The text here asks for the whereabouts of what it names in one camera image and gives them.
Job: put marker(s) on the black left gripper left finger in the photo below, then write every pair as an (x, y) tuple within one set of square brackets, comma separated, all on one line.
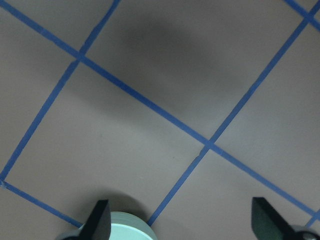
[(97, 226)]

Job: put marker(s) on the brown paper table cover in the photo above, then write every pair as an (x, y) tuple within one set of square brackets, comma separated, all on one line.
[(176, 111)]

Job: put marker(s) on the green bowl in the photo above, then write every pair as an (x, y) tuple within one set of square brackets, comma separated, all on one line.
[(126, 226)]

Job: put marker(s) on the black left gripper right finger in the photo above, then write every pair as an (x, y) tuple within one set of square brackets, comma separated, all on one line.
[(268, 224)]

